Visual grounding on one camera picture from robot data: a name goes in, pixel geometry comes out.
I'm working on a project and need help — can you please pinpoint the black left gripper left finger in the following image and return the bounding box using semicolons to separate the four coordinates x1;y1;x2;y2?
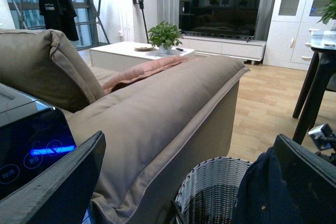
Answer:
1;131;106;223

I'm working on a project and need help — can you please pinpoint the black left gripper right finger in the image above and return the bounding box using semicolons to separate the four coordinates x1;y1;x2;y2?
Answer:
274;134;335;223

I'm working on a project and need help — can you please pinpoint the dark navy garment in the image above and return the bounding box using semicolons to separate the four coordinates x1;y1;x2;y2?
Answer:
232;147;304;223

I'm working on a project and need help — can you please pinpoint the grey front-load washing machine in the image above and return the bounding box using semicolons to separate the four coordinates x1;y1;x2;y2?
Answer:
1;84;76;199

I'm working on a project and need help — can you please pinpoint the glass top dining table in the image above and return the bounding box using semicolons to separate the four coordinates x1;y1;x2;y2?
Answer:
292;30;335;144

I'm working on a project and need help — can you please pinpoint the white woven laundry basket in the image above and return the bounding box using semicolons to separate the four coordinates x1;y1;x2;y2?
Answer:
172;156;252;223

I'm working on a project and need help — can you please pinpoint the beige fabric sofa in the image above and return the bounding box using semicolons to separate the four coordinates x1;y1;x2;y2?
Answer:
1;29;248;223

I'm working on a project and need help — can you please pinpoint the white tv stand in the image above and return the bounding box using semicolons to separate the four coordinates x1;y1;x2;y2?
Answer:
181;35;266;64

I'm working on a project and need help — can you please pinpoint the white coffee table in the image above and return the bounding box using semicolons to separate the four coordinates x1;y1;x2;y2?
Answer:
90;41;195;72

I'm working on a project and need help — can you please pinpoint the pink cushion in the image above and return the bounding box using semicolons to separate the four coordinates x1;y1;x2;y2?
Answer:
102;56;196;94

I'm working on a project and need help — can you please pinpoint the beige plate on table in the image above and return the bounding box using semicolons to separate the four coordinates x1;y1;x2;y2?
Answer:
134;46;154;51

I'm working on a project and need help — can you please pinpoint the green plant at right edge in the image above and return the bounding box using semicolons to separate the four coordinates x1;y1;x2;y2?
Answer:
318;0;335;24

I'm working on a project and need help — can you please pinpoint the black t-shirt right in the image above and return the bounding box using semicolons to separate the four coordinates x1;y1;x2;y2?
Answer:
58;0;79;41

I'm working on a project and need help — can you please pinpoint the black t-shirt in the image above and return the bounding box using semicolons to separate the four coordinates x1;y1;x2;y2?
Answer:
58;0;79;41
38;0;62;30

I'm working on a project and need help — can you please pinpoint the white display cabinet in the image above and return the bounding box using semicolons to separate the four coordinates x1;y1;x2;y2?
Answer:
263;0;335;70

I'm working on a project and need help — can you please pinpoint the large black television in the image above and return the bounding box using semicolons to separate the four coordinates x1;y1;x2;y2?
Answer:
179;0;260;40

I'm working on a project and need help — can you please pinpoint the green potted plant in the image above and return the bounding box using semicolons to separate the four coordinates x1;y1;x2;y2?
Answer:
148;21;183;54

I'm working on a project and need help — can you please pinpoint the black t-shirt left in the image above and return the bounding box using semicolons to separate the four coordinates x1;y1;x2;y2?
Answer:
38;0;62;30

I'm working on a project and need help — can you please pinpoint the black stick vacuum cleaner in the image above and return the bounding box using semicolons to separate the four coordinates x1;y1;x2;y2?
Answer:
132;0;149;43

